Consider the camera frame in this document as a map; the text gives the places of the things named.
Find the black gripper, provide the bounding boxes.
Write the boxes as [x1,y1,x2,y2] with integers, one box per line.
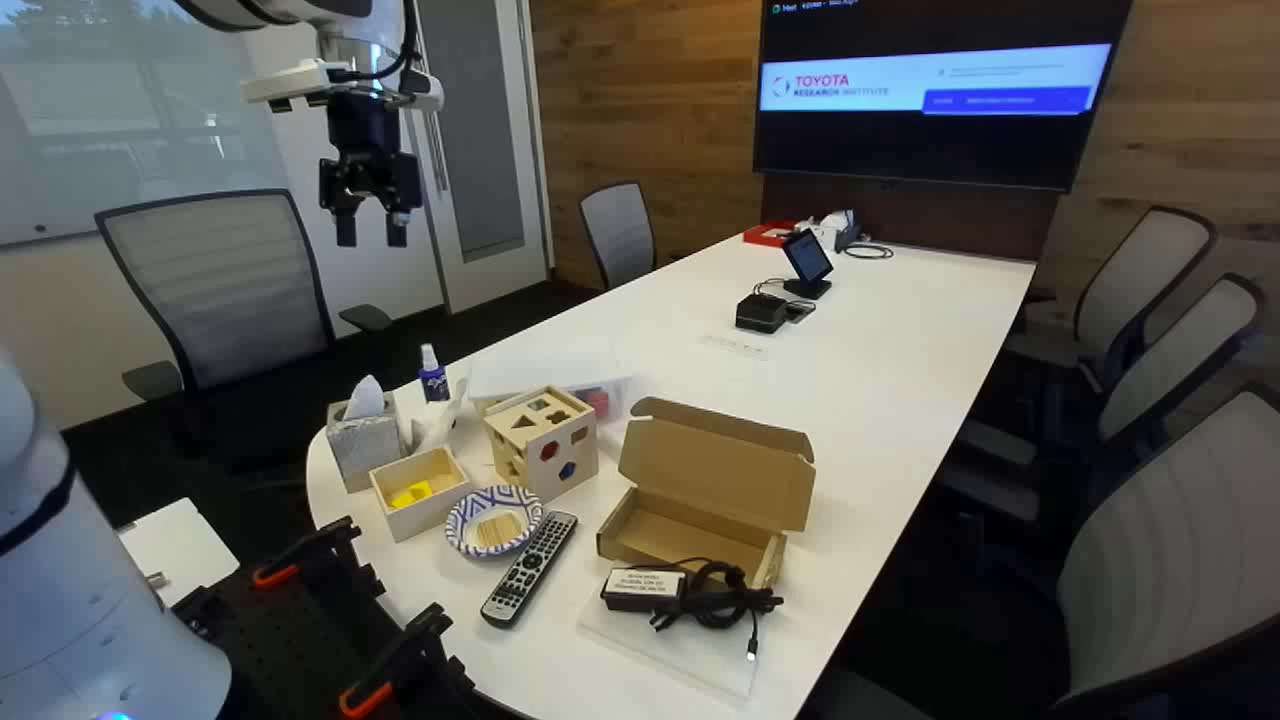
[315,92,433,252]

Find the grey tissue box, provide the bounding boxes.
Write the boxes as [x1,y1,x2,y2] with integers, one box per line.
[324,370,417,496]

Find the small wooden open box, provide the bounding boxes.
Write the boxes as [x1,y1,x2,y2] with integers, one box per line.
[364,445,479,544]

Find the small black box device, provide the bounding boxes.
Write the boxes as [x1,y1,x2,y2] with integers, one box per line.
[734,287,794,334]

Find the open cardboard box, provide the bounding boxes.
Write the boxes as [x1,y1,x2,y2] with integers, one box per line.
[592,390,819,591]

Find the frosted glass door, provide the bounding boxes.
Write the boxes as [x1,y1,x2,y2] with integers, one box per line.
[408,0,554,316]

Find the grey mesh office chair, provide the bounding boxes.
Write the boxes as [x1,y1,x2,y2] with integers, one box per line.
[947,270,1270,532]
[1015,202,1222,390]
[94,182,393,450]
[576,177,660,291]
[823,381,1280,720]

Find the wooden shape sorter cube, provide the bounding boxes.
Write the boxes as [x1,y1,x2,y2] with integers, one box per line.
[479,383,600,505]

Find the patterned small bowl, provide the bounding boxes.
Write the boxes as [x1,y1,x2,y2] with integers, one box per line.
[440,485,548,562]

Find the white flat board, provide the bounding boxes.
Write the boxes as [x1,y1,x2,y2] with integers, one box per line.
[116,493,243,612]

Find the black remote control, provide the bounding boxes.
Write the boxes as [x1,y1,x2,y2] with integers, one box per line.
[476,506,586,631]

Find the red tray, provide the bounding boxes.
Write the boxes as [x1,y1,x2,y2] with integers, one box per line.
[742,218,801,252]

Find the black robot mounting stand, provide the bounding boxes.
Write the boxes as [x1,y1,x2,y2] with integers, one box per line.
[168,523,532,720]

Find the black tablet on stand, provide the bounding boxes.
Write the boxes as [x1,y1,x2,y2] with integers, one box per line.
[775,222,840,302]

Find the translucent foam sheet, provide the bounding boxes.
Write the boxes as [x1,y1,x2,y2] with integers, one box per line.
[576,583,783,711]

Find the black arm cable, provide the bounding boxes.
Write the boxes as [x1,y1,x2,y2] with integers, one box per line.
[327,0,427,86]

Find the wall whiteboard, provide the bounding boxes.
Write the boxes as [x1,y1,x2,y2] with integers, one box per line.
[0,0,297,252]

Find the black clamp orange handle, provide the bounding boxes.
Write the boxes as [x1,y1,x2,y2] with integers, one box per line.
[331,598,460,720]
[248,511,367,598]

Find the white device with cable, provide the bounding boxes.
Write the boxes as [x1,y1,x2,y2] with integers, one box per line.
[809,202,901,262]

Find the wall mounted tv screen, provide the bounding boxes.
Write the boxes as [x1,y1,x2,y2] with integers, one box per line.
[752,0,1138,194]

